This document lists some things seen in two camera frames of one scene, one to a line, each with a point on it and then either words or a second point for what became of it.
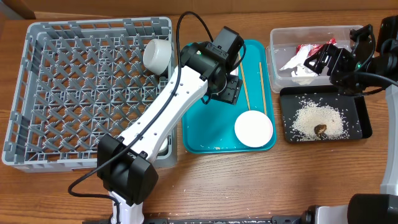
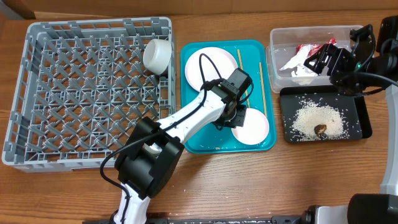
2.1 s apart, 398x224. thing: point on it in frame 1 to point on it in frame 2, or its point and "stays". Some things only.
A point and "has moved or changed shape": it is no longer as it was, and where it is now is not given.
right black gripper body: x=337 y=59 stays
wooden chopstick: x=239 y=58 stays
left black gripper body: x=231 y=90 to x=237 y=117
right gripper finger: x=317 y=58 stays
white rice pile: x=309 y=114 stays
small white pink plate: x=254 y=129 has moved or changed shape
